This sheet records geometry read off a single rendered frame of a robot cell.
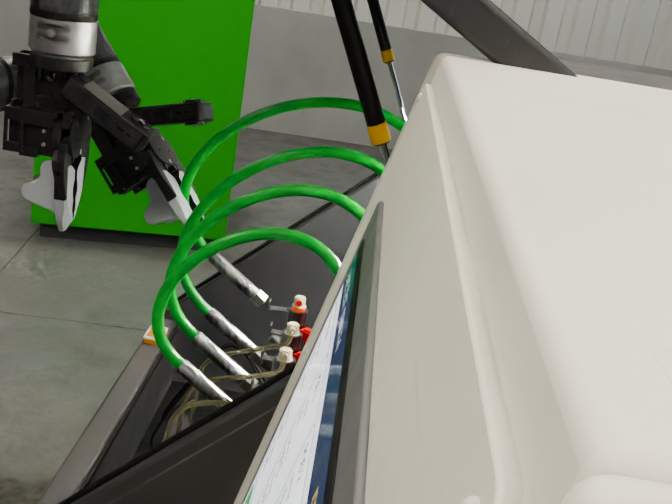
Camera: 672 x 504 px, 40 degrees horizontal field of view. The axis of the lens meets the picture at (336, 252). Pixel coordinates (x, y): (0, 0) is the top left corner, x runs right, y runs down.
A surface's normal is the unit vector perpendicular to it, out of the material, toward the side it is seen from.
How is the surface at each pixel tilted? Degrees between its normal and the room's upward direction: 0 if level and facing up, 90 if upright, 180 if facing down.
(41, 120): 90
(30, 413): 0
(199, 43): 90
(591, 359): 0
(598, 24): 90
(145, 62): 90
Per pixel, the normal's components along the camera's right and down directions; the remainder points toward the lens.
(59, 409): 0.15, -0.93
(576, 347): -0.07, -0.95
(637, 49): 0.04, 0.33
